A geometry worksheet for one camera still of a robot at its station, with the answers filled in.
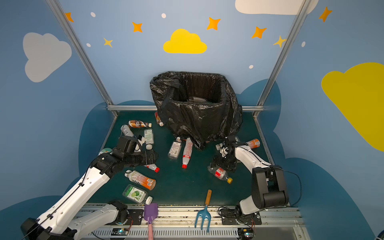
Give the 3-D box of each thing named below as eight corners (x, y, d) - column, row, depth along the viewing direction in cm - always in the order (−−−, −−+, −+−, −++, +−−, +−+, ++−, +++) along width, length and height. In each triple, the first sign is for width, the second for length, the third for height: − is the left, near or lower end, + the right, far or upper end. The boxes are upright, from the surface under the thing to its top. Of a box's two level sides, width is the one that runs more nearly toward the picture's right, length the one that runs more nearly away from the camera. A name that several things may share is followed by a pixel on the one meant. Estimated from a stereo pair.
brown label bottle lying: (129, 128, 111) (127, 124, 108) (131, 123, 114) (129, 120, 111) (151, 128, 111) (149, 124, 108) (152, 124, 114) (150, 120, 111)
